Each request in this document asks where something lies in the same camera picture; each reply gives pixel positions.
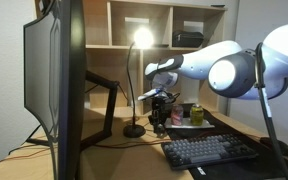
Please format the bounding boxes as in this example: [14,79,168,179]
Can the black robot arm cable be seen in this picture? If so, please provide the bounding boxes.
[254,41,288,180]

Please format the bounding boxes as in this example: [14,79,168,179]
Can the black curved monitor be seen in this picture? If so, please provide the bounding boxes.
[23,0,87,180]

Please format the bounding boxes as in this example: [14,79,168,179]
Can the black desk mat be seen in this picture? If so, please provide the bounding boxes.
[163,103,288,180]

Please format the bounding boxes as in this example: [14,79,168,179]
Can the thin black lamp cable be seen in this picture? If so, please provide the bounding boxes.
[117,83,132,108]

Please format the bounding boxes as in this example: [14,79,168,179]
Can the black bag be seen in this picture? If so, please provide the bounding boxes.
[171,29,205,49]

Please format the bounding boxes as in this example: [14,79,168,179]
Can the black monitor stand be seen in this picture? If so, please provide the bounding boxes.
[25,69,120,152]

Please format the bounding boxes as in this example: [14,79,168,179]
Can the grey black keyboard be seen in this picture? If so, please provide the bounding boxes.
[160,133,260,171]

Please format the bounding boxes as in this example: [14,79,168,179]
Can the wooden shelf unit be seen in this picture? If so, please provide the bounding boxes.
[33,0,229,117]

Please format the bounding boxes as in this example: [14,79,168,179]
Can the black keyboard cable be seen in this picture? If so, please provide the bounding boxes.
[8,139,167,156]

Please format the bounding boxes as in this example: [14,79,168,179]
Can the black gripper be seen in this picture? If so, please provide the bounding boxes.
[148,94,174,138]

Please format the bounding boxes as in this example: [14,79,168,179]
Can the black orange computer mouse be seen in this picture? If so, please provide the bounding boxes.
[259,136,288,158]

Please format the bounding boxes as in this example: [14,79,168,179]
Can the red drink can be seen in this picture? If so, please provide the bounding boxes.
[170,104,185,127]

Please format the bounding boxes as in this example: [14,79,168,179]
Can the yellow drink can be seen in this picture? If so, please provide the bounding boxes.
[189,103,205,127]

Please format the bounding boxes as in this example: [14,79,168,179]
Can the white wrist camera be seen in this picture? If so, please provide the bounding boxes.
[137,86,169,102]

